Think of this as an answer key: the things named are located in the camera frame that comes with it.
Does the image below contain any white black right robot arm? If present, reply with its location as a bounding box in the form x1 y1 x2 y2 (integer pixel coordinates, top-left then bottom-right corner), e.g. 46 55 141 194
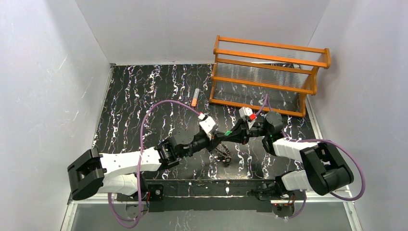
222 111 354 196

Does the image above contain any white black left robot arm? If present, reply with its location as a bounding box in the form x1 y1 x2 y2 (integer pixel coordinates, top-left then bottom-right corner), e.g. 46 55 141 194
67 130 225 201

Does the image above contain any grey orange marker pen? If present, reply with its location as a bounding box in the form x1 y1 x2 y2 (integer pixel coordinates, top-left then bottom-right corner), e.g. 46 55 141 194
191 88 200 107

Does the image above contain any orange wooden two-tier shelf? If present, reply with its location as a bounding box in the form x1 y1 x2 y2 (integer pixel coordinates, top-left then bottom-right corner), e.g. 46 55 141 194
209 35 332 117

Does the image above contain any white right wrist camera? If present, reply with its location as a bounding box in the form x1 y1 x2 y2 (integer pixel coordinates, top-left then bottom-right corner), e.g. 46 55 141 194
239 107 257 129

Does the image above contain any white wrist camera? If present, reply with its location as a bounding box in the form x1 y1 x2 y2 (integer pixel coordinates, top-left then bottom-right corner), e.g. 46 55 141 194
239 107 257 129
198 113 218 140

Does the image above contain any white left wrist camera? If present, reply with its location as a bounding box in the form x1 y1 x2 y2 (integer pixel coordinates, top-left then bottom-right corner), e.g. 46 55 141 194
198 113 218 140

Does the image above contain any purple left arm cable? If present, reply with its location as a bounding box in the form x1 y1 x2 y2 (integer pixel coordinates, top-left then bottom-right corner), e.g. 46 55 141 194
107 100 203 229

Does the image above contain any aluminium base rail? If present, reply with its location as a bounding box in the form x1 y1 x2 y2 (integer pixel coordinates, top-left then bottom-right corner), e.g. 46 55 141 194
60 181 362 231

